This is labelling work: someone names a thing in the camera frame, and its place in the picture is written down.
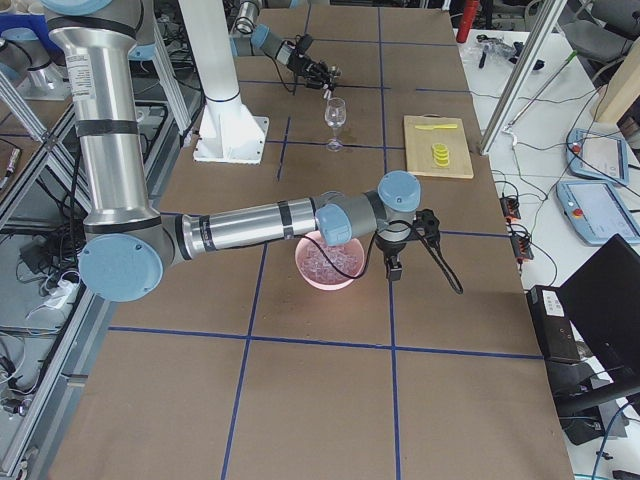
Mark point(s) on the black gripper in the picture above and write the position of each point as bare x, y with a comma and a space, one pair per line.
303, 64
390, 247

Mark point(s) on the steel jigger measuring cup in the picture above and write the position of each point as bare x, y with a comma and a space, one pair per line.
330, 82

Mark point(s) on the clear wine glass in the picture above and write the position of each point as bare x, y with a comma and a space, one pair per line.
335, 117

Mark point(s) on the pile of ice cubes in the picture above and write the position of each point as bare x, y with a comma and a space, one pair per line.
330, 260

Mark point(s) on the pink bowl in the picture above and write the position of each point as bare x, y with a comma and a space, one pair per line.
327, 270

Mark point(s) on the bamboo cutting board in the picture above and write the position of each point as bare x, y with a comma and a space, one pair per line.
419, 154

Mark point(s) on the yellow plastic knife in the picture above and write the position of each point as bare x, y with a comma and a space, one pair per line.
432, 127

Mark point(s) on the clear plastic bag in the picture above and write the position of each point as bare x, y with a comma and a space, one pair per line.
496, 46

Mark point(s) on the red cylinder bottle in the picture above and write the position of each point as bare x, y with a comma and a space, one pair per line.
467, 20

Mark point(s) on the black computer box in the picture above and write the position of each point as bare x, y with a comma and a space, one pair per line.
553, 328

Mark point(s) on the blue teach pendant near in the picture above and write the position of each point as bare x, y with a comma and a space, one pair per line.
596, 212

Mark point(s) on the blue teach pendant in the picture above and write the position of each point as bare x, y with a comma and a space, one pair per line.
596, 212
593, 155

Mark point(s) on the black monitor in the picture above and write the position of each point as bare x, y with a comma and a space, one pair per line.
601, 300

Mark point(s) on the blue teach pendant far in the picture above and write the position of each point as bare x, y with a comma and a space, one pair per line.
593, 155

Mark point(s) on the grey office chair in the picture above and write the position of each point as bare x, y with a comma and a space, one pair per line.
604, 45

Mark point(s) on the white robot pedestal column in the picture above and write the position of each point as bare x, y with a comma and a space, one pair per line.
228, 132

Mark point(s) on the aluminium frame post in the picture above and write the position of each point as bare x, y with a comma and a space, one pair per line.
543, 26

